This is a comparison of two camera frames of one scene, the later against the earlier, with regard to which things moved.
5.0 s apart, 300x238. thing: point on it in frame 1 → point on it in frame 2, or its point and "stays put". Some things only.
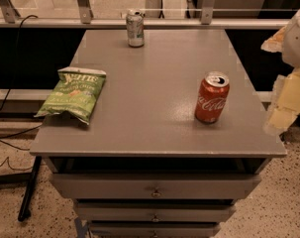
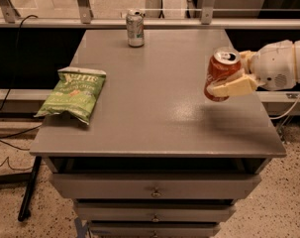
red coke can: [212, 96] → [224, 60]
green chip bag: [76, 91] stays put
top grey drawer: [155, 185] stays put
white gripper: [296, 44] → [274, 66]
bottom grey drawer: [153, 230] stays put
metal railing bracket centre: [83, 0] stays put
